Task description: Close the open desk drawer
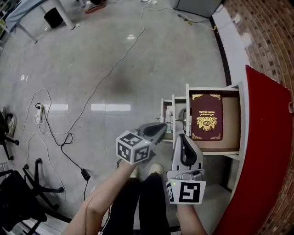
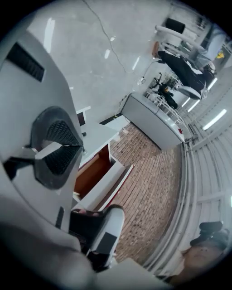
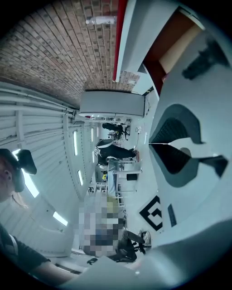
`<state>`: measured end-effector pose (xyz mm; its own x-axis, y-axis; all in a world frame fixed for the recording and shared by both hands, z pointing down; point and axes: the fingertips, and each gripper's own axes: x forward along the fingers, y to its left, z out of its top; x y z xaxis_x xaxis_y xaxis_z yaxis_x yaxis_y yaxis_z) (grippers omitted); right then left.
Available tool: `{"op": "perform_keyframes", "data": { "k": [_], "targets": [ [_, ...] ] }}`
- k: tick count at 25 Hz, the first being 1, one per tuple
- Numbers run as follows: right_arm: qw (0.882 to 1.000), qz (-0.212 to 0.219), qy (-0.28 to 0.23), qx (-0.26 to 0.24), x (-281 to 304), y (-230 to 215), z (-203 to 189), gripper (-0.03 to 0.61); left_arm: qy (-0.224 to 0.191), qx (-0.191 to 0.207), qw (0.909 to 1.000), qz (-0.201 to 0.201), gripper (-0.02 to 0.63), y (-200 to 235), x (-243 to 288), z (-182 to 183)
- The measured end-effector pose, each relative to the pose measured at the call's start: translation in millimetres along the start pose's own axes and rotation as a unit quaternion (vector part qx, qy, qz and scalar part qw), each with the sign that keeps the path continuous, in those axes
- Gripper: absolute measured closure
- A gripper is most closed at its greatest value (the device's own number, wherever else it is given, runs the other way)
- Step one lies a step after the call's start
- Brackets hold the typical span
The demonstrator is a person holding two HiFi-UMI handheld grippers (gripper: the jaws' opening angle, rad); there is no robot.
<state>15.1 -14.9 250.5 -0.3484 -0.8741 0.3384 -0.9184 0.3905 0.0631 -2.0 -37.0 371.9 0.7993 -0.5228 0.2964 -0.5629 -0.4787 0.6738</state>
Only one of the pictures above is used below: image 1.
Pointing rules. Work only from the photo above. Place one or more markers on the black waste bin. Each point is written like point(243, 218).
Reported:
point(53, 18)

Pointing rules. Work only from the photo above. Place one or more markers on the white cabinet with red top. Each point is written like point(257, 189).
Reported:
point(264, 137)

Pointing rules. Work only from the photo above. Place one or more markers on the person's right forearm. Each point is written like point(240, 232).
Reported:
point(190, 220)

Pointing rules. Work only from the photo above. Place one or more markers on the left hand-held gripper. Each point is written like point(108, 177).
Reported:
point(133, 156)

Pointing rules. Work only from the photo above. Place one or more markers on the white bottom drawer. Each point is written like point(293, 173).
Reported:
point(162, 107)

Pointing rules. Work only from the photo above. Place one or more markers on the black power adapter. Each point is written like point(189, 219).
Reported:
point(85, 175)

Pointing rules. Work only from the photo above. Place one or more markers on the white wall socket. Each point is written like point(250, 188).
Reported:
point(236, 18)

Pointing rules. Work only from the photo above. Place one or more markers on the person's black trousers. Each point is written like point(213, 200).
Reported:
point(151, 206)

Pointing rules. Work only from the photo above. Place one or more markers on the maroon gold-print book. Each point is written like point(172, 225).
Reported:
point(206, 110)

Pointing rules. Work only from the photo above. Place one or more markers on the white drawer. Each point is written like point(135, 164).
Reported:
point(229, 119)
point(173, 107)
point(162, 107)

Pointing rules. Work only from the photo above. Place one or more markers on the white top drawer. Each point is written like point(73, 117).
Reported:
point(229, 119)

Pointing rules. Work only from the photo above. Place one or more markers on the person's shoe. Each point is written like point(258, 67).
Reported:
point(135, 172)
point(156, 169)

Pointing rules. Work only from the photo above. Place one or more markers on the black office chair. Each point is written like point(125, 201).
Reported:
point(13, 195)
point(10, 139)

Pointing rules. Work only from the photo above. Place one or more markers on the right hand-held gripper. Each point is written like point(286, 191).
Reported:
point(188, 192)

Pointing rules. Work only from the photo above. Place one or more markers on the person's right shoe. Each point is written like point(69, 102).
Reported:
point(156, 169)

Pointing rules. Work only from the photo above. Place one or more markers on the blue-cloth covered table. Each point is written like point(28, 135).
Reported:
point(23, 9)

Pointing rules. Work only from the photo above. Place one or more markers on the person's left forearm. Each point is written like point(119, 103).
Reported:
point(103, 202)

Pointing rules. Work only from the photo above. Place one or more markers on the person's left shoe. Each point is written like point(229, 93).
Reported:
point(135, 172)

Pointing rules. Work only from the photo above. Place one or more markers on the white power strip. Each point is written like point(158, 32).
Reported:
point(152, 2)
point(39, 114)

